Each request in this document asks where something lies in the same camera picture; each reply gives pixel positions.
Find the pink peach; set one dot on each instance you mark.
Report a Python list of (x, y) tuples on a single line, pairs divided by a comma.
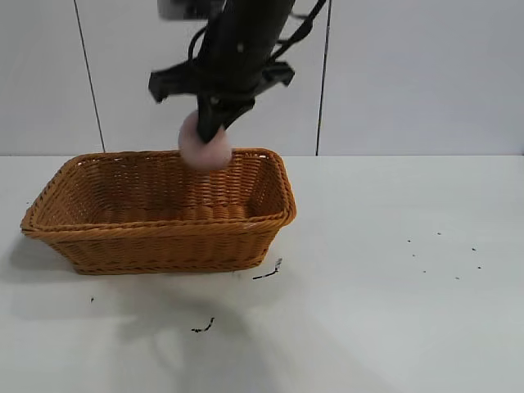
[(206, 157)]

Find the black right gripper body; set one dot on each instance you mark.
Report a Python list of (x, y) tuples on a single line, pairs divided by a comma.
[(237, 61)]

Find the brown woven wicker basket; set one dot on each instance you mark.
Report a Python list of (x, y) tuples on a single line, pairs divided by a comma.
[(163, 245)]

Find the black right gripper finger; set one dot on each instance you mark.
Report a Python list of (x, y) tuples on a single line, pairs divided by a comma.
[(209, 120), (237, 112)]

